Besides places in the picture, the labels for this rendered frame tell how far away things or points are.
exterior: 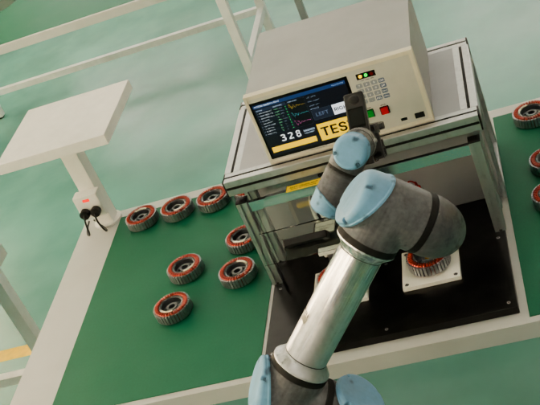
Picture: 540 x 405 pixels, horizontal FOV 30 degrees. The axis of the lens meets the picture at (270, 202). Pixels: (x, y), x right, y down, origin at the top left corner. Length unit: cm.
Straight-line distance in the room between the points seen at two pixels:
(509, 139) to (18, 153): 147
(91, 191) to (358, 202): 178
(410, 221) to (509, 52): 350
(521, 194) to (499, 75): 226
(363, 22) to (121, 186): 296
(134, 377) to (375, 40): 109
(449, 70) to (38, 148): 124
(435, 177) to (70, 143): 107
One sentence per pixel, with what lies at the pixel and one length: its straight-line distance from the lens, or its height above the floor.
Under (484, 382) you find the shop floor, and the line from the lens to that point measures 340.
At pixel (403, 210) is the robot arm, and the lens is 177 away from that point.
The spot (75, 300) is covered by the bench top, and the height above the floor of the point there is 75.
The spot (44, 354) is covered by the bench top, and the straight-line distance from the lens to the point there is 306.
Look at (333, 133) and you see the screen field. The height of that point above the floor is 115.
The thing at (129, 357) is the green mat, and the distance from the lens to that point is 285.
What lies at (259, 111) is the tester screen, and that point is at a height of 127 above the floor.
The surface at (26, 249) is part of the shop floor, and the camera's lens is 534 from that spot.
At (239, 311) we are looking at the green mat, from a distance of 280.
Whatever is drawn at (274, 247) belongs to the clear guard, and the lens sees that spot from 245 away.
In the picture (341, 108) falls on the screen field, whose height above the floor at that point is 122.
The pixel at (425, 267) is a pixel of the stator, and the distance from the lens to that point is 257.
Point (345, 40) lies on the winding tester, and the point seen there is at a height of 132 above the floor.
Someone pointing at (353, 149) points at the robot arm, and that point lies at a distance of 212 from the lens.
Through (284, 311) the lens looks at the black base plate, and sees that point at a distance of 269.
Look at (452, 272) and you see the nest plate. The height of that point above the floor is 78.
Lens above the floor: 235
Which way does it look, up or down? 30 degrees down
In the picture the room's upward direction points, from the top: 24 degrees counter-clockwise
